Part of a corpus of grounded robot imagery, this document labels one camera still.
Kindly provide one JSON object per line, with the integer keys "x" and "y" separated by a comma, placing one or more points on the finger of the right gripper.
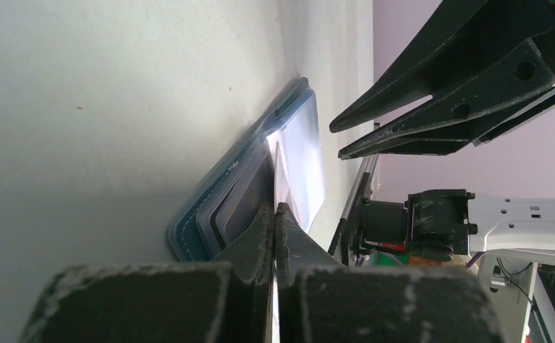
{"x": 463, "y": 115}
{"x": 460, "y": 40}

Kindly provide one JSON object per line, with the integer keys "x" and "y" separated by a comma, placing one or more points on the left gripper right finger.
{"x": 321, "y": 300}

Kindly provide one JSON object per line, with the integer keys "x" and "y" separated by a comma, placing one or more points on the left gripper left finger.
{"x": 225, "y": 300}

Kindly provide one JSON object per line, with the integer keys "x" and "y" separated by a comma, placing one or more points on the blue leather card holder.
{"x": 283, "y": 144}

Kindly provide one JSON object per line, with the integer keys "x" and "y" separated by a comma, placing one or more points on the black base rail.
{"x": 342, "y": 246}

